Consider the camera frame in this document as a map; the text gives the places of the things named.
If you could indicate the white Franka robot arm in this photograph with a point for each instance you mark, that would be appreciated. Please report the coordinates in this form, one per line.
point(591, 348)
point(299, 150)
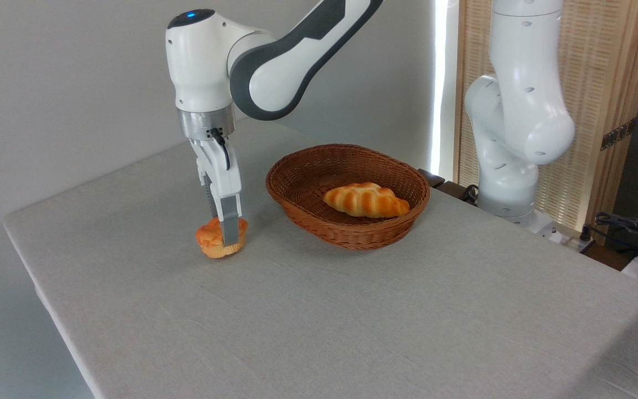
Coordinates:
point(197, 55)

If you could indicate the golden muffin bread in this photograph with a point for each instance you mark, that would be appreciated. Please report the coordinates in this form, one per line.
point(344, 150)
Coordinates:
point(209, 236)

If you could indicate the metal screen hinge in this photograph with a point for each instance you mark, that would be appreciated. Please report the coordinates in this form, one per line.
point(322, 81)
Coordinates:
point(618, 134)

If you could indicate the brown wicker basket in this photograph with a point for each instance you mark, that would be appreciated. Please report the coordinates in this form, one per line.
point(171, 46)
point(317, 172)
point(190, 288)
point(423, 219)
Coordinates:
point(352, 234)

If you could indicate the grey tablecloth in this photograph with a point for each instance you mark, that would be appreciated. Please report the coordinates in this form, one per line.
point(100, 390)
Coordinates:
point(297, 310)

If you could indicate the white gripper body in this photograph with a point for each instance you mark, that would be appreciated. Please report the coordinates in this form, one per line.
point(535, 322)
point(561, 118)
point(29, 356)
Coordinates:
point(222, 169)

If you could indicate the long golden bread roll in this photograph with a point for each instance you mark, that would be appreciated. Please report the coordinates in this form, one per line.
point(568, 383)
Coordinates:
point(369, 203)

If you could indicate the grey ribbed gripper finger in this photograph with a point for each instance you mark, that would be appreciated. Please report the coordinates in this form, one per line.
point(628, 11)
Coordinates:
point(214, 206)
point(230, 219)

